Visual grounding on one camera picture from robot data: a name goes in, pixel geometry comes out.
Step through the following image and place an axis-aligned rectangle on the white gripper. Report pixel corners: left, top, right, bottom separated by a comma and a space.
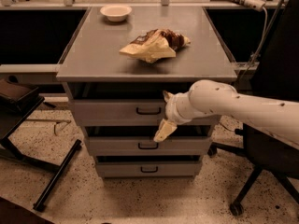
153, 91, 202, 143

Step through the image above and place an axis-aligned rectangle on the grey top drawer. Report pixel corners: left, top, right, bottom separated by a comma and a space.
68, 98, 222, 127

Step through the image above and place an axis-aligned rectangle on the grey drawer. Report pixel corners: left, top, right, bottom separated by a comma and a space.
85, 136, 211, 156
68, 98, 222, 127
95, 161, 202, 178

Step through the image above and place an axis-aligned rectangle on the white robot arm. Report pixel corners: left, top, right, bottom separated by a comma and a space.
154, 80, 299, 149

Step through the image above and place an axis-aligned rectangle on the grey drawer cabinet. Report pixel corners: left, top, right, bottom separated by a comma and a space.
57, 6, 236, 165

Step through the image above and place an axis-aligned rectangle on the grey bottom drawer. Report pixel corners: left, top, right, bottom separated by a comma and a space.
95, 161, 202, 178

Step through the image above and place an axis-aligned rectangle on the grey middle drawer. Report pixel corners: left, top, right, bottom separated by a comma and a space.
85, 136, 211, 156

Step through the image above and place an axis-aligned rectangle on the yellow brown chip bag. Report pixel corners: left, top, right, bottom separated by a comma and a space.
120, 29, 191, 63

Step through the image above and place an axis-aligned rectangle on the white bowl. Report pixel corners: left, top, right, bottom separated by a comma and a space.
100, 5, 132, 22

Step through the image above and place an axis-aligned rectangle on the black office chair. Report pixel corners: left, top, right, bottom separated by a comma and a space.
208, 0, 299, 216

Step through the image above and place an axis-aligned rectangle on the dark box on stand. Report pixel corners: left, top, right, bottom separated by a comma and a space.
0, 79, 38, 113

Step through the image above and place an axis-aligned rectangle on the black side table stand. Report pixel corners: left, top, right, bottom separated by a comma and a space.
0, 96, 81, 212

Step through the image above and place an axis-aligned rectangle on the grey cable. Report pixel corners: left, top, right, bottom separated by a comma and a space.
239, 0, 292, 79

